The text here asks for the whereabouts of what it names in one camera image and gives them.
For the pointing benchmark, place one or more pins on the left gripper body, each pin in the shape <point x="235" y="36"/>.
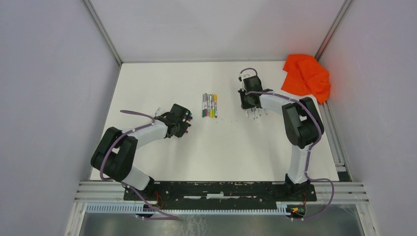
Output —
<point x="182" y="127"/>

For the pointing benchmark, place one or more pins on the aluminium frame rail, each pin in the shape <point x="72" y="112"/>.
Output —
<point x="337" y="193"/>

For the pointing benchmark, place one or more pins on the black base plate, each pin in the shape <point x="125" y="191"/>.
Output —
<point x="203" y="195"/>

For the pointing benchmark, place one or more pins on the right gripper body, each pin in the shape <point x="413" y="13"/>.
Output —
<point x="245" y="101"/>

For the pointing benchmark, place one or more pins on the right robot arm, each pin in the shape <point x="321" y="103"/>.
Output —
<point x="302" y="123"/>

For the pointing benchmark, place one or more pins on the orange cloth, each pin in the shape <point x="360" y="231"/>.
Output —
<point x="305" y="76"/>

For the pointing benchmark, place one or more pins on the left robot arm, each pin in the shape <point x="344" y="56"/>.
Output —
<point x="115" y="153"/>

